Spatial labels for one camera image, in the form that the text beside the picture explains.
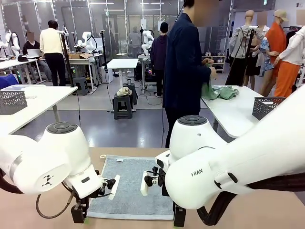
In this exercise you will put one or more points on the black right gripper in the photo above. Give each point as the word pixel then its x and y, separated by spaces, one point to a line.
pixel 165 189

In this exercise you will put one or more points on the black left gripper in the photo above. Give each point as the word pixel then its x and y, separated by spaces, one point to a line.
pixel 83 201

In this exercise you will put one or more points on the blue-grey towel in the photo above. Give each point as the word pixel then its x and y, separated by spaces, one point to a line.
pixel 128 190

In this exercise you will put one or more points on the grey plastic mesh basket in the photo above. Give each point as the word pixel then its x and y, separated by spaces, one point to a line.
pixel 264 109
pixel 13 102

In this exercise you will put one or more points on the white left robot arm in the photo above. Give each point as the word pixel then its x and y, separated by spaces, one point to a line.
pixel 59 155

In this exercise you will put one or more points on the person's right forearm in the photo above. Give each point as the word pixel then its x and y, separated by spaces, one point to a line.
pixel 200 71

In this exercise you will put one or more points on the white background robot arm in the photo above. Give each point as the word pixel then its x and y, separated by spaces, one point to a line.
pixel 145 46
pixel 13 40
pixel 88 40

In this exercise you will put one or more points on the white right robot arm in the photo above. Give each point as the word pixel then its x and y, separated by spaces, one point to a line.
pixel 238 162

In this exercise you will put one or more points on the person's right hand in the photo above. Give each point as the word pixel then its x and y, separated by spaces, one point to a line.
pixel 213 72

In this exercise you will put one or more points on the person's left hand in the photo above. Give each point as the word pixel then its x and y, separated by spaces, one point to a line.
pixel 207 62

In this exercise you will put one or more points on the grey plastic stool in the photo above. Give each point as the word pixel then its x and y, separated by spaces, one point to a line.
pixel 122 105
pixel 81 83
pixel 134 93

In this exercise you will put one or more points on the beige cloth bundle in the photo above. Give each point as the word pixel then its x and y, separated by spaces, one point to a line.
pixel 124 91

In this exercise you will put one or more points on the pale green towel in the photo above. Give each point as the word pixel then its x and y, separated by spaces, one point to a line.
pixel 228 94

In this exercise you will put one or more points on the clear storage box blue lid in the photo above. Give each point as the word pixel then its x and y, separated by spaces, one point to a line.
pixel 16 87

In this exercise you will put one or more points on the metal tumbler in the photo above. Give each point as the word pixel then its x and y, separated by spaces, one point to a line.
pixel 129 82

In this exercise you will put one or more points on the person in navy jacket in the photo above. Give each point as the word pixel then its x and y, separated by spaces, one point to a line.
pixel 181 71

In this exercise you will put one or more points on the blue fabric object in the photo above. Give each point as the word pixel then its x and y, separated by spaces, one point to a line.
pixel 8 82

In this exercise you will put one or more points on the white office desk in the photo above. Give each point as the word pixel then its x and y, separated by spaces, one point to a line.
pixel 14 63
pixel 81 60

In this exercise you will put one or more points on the white standing desk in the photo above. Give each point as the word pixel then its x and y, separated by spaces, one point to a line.
pixel 122 63

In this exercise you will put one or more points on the wooden shoe shelf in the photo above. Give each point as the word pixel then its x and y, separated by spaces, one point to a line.
pixel 220 64

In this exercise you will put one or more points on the open cardboard box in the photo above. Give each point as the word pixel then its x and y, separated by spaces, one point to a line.
pixel 78 56

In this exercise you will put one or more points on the black bag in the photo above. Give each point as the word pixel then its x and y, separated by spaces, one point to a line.
pixel 22 58

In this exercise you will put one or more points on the person in purple hoodie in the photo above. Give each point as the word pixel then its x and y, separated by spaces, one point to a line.
pixel 158 52

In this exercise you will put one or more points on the silver laptop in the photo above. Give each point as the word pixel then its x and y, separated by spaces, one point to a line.
pixel 34 53

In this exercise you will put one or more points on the person in cream sweater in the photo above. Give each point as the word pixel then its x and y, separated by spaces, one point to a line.
pixel 51 43

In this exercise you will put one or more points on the seated person in black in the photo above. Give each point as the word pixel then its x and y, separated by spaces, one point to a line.
pixel 29 46

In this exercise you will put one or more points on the mannequin in grey shirt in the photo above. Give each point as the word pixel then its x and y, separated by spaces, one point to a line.
pixel 240 40

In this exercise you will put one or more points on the figure in blue floral dress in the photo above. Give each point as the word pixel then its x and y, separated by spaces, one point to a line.
pixel 267 47

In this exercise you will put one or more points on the mannequin white top orange trousers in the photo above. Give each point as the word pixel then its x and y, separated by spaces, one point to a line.
pixel 290 52

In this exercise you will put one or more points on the mannequin in orange jacket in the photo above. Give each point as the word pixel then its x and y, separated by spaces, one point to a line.
pixel 276 40

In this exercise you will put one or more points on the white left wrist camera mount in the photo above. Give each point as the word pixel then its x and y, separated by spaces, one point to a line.
pixel 114 188

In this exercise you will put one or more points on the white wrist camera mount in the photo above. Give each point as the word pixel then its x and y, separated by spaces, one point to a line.
pixel 114 188
pixel 145 188

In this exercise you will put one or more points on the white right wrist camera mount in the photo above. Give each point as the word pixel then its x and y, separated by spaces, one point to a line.
pixel 145 188

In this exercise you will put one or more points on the black camera tripod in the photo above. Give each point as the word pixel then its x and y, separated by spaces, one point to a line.
pixel 247 47
pixel 103 47
pixel 66 59

